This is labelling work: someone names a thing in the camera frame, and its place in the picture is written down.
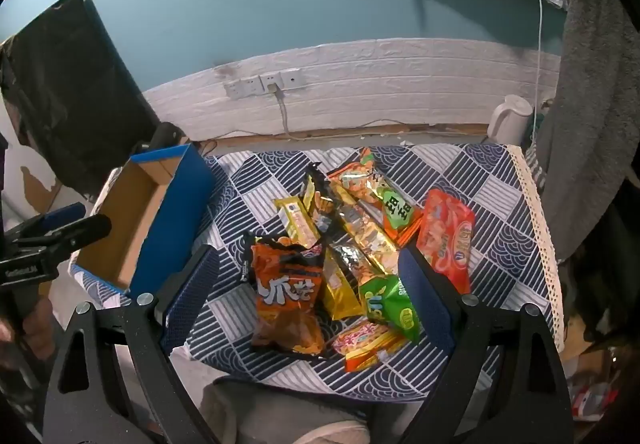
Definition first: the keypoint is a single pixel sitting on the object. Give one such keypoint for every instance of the green snack bag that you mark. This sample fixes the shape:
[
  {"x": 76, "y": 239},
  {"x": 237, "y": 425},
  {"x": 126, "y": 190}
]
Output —
[{"x": 395, "y": 309}]

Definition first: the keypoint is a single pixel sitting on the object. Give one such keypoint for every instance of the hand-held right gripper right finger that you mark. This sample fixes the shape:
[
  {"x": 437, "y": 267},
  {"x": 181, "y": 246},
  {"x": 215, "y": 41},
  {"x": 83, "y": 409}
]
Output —
[{"x": 425, "y": 304}]

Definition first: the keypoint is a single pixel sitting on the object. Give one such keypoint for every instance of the red snack bag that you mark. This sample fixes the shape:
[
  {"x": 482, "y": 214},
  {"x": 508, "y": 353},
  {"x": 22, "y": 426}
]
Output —
[{"x": 445, "y": 239}]

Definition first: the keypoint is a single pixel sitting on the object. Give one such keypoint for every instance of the long wooden batten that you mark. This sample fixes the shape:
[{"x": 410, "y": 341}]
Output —
[{"x": 350, "y": 132}]

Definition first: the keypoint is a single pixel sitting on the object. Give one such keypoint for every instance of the long yellow biscuit packet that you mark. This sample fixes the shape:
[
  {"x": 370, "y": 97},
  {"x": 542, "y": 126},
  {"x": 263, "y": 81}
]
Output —
[{"x": 297, "y": 221}]

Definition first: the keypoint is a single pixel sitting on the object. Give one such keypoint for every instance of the yellow packet with silver end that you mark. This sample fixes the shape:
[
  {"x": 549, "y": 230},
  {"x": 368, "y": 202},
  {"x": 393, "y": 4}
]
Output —
[{"x": 340, "y": 289}]

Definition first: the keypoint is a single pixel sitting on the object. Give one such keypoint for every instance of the gold printed snack packet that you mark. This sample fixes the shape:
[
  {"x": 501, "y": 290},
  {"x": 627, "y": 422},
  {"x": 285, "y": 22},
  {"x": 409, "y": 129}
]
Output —
[{"x": 370, "y": 239}]

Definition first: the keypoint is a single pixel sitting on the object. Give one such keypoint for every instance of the grey towel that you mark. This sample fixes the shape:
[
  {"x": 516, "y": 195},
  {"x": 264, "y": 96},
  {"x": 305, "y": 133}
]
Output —
[{"x": 595, "y": 124}]

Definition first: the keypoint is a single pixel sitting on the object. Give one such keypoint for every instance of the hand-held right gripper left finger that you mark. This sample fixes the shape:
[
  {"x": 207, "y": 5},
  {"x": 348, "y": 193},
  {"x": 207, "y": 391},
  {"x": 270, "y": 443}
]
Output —
[{"x": 192, "y": 294}]

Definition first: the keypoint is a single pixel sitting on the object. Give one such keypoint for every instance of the red white packaging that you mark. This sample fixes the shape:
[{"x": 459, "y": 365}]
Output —
[{"x": 595, "y": 394}]

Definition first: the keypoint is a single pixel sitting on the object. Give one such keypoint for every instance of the white wall socket with plug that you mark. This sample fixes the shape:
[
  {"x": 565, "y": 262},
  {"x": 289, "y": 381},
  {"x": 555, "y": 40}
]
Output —
[{"x": 270, "y": 81}]

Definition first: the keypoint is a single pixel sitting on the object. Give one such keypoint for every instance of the black plastic bag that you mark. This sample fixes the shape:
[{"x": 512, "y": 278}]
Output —
[{"x": 65, "y": 89}]

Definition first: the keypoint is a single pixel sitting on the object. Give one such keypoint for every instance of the person's left hand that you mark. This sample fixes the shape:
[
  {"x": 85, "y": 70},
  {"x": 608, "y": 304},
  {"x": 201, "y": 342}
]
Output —
[{"x": 40, "y": 329}]

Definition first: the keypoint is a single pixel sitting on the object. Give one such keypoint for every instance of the pink orange snack packet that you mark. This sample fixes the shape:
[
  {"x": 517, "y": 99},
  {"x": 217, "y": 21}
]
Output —
[{"x": 365, "y": 344}]

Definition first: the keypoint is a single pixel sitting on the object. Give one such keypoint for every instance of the blue cardboard box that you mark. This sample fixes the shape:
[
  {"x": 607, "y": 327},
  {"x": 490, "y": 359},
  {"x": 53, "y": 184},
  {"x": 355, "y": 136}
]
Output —
[{"x": 185, "y": 204}]

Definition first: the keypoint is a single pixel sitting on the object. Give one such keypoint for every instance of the orange rice cracker bag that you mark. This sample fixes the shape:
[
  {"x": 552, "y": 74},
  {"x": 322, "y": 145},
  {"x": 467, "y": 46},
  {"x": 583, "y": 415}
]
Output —
[{"x": 360, "y": 184}]

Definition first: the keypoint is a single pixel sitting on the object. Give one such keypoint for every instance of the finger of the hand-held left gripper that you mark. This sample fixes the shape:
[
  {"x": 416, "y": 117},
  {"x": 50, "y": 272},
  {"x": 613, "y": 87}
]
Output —
[
  {"x": 75, "y": 230},
  {"x": 65, "y": 215}
]

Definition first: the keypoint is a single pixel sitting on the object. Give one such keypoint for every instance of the navy white patterned tablecloth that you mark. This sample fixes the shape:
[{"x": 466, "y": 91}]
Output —
[{"x": 480, "y": 184}]

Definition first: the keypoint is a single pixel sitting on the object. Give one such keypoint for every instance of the orange black chips bag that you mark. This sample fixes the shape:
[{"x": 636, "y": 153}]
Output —
[{"x": 285, "y": 304}]

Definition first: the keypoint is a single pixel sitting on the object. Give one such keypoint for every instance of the white kettle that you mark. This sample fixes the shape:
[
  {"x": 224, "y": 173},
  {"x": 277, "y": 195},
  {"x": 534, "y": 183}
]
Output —
[{"x": 507, "y": 119}]

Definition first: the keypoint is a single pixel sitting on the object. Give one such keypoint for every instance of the black yellow snack bag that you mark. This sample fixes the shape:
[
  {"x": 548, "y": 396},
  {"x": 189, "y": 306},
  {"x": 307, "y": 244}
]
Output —
[{"x": 320, "y": 203}]

